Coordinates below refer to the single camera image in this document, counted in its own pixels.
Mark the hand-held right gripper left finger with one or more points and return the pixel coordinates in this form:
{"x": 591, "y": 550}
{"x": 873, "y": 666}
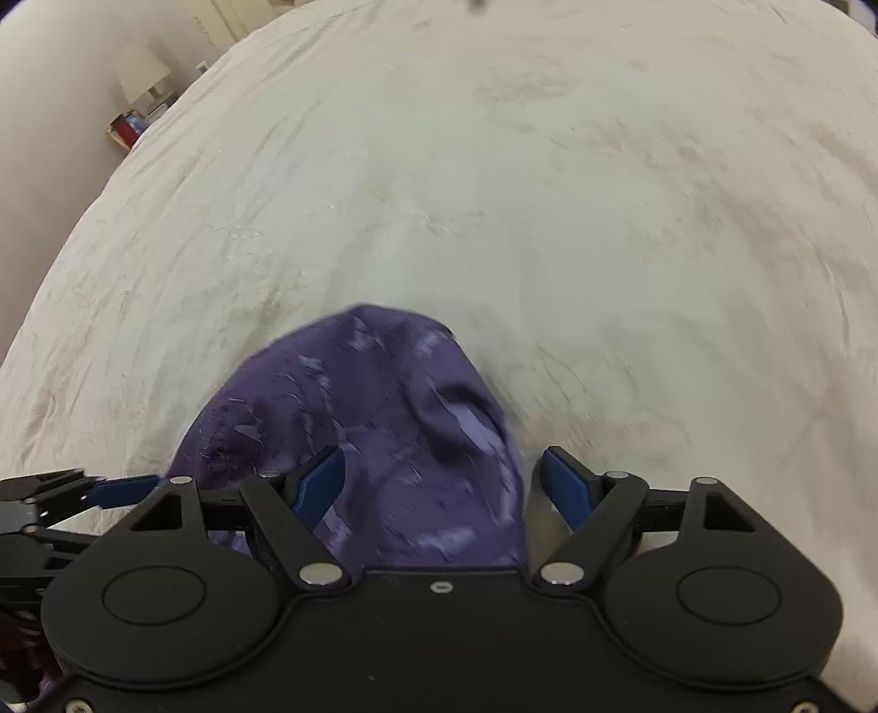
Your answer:
{"x": 319, "y": 488}

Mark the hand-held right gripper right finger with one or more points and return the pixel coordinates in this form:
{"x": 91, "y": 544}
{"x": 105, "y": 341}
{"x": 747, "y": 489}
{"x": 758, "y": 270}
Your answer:
{"x": 566, "y": 488}

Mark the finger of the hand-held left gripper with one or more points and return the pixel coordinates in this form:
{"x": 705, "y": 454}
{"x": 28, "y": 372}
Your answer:
{"x": 41, "y": 548}
{"x": 127, "y": 490}

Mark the purple patterned hooded jacket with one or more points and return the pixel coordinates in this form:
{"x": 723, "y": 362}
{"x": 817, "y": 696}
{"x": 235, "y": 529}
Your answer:
{"x": 384, "y": 411}

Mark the cream bedspread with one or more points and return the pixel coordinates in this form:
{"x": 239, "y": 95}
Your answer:
{"x": 549, "y": 206}

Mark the red box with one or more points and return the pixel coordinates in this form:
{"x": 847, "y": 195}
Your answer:
{"x": 123, "y": 131}

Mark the cream shade table lamp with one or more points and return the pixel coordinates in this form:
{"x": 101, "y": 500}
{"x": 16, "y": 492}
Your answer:
{"x": 140, "y": 68}

